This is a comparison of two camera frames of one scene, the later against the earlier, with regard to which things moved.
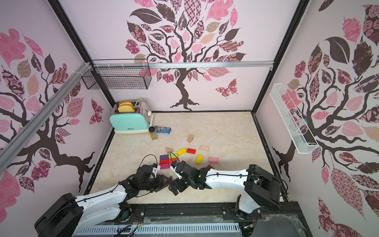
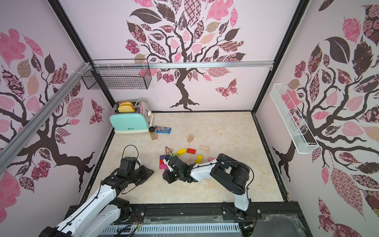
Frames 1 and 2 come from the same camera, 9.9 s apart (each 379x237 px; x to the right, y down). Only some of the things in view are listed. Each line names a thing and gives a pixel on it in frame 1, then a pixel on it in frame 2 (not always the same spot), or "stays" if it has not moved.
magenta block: [163, 166] stays
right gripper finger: [172, 187] to [170, 176]
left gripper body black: [152, 184] to [133, 177]
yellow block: [199, 159] stays
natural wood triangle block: [169, 150] stays
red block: [191, 150] stays
